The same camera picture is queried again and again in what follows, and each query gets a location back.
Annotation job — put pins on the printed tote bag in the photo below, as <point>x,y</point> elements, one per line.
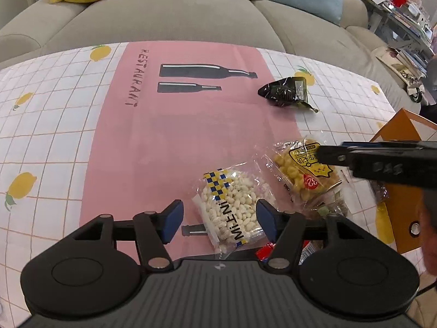
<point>399,71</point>

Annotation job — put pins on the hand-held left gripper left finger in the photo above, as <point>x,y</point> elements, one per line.
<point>172,222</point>

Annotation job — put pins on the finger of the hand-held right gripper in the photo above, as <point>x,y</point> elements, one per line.
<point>392,144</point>
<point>336,157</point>

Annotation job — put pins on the red snack packet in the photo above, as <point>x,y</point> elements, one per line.
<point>264,252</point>

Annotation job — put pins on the yellow clear packet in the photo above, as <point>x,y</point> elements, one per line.
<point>384,222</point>

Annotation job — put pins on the black snack packet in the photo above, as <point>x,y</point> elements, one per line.
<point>283,90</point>

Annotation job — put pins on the orange cardboard box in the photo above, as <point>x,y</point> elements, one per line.
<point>406,208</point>

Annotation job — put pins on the white desk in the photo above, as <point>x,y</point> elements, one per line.
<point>385,24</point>

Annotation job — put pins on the checkered white puffs packet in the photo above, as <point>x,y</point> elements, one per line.
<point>232,208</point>

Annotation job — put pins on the lemon print checked tablecloth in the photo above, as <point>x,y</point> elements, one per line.
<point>68,143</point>

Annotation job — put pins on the pile of books and papers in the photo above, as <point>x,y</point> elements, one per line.
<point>413,20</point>

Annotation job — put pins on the yellow bean snack packet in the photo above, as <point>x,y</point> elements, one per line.
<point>300,174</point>

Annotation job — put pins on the person's right hand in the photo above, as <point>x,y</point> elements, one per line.
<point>430,235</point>

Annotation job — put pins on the stack of books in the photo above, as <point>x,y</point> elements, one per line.
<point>414,58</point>

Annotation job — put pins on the beige sofa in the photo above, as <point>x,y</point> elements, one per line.
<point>170,17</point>

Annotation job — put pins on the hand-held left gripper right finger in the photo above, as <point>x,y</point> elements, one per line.
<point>268,220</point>

